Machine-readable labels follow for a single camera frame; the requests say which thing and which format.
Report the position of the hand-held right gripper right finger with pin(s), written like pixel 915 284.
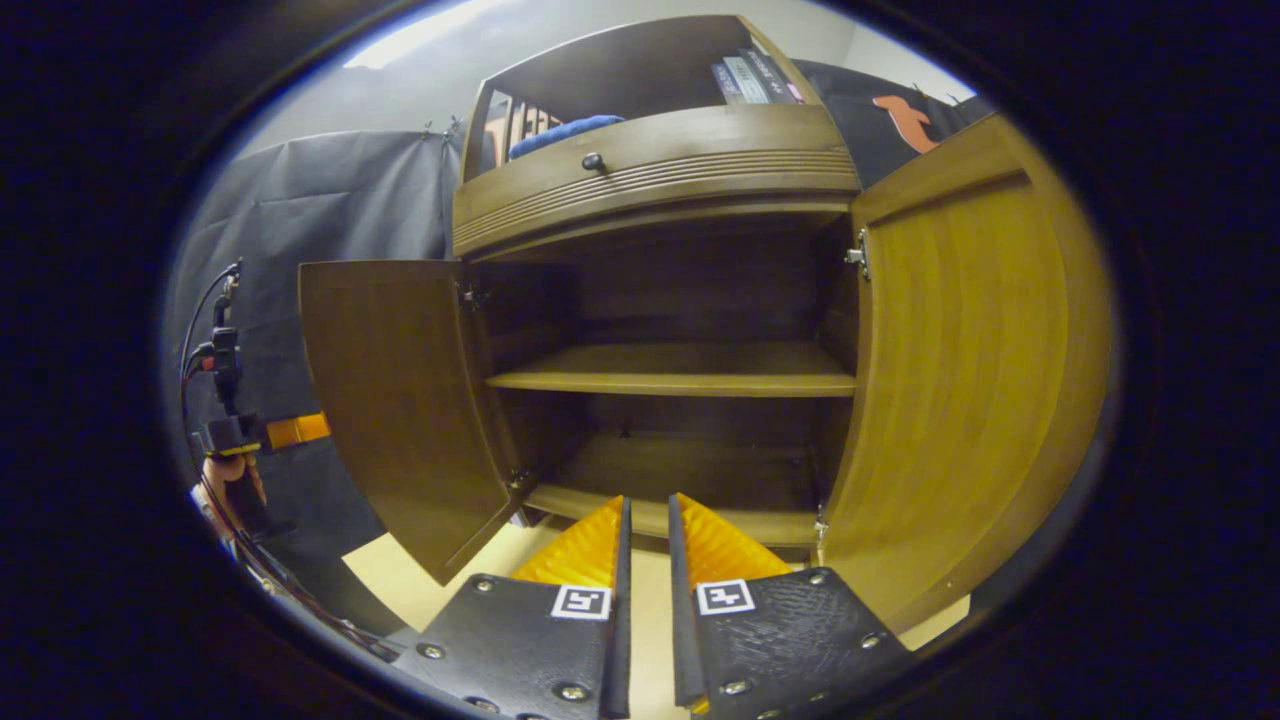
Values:
pixel 682 640

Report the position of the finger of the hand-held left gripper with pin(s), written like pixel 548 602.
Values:
pixel 300 430

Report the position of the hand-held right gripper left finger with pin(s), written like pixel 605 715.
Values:
pixel 621 650

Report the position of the wooden cabinet door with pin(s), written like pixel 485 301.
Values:
pixel 400 400
pixel 960 380

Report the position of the wooden double-door shoe cabinet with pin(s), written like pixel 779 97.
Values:
pixel 620 70

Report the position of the metal door hinge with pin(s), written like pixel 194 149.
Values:
pixel 860 255
pixel 470 295
pixel 821 525
pixel 520 481

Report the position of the black backdrop cloth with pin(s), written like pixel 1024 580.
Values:
pixel 330 190

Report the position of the wooden inner shelf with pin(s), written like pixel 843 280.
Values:
pixel 680 372

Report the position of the blue folded towel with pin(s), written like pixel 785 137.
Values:
pixel 560 133

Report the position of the black round drawer knob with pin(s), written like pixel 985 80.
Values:
pixel 593 161

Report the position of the wooden drawer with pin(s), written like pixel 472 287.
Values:
pixel 700 140

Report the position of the white book with dark cover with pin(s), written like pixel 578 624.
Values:
pixel 725 85

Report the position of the grey book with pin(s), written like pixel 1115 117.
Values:
pixel 748 80

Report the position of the black book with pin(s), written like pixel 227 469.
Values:
pixel 775 75

